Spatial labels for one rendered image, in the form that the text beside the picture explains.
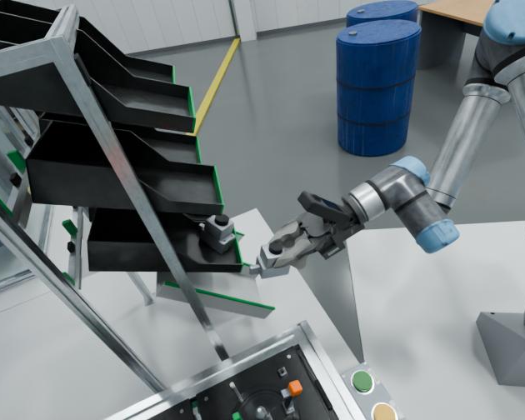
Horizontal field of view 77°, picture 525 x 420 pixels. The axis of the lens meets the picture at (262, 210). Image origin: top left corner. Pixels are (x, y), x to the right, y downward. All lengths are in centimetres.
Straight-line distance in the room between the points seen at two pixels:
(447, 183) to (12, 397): 125
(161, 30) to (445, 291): 752
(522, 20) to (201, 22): 718
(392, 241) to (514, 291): 34
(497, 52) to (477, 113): 14
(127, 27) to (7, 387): 755
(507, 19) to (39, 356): 139
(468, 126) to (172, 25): 734
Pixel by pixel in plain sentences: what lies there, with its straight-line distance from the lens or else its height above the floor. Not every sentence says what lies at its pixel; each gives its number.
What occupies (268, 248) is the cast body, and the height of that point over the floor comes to 121.
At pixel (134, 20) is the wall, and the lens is 815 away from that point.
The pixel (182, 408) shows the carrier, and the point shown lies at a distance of 84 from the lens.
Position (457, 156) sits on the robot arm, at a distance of 84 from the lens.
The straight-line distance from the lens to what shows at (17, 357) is 132.
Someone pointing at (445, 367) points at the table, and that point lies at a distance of 97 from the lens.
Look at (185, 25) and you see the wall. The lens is 782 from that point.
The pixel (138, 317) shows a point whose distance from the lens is 115.
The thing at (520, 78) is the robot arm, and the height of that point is 143.
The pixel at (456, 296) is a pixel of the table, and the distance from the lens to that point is 108.
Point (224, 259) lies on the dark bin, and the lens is 70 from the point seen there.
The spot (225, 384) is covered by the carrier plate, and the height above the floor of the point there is 97.
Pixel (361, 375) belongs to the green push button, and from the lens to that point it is 80.
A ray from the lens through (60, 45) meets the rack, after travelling 44.
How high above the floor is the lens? 171
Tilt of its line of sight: 41 degrees down
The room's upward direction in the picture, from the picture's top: 13 degrees counter-clockwise
